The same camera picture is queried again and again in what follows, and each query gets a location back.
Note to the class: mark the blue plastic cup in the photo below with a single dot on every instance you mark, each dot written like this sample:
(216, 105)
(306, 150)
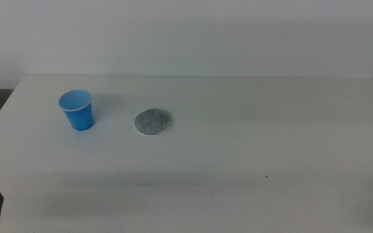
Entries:
(78, 116)

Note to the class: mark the round grey cup mat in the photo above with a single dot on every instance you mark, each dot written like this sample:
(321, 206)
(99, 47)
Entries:
(153, 121)

